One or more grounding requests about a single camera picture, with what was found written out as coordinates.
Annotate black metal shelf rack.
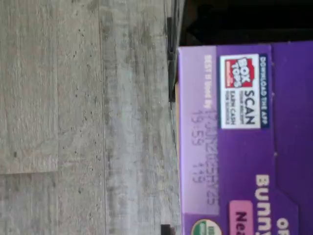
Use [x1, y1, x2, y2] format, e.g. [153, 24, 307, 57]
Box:
[165, 0, 313, 177]

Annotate purple box pink patch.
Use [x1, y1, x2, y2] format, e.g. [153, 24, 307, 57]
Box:
[177, 41, 313, 235]

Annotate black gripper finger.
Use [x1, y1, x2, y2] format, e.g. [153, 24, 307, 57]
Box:
[160, 224, 176, 235]

